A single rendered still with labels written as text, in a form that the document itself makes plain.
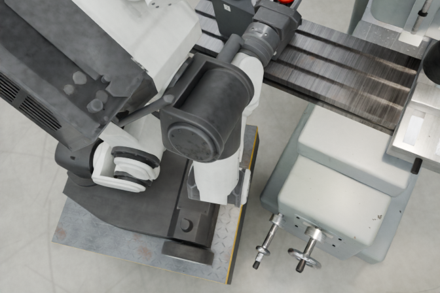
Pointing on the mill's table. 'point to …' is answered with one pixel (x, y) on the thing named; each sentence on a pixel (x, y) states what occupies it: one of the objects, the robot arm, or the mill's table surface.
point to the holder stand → (241, 3)
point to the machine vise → (418, 131)
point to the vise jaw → (425, 99)
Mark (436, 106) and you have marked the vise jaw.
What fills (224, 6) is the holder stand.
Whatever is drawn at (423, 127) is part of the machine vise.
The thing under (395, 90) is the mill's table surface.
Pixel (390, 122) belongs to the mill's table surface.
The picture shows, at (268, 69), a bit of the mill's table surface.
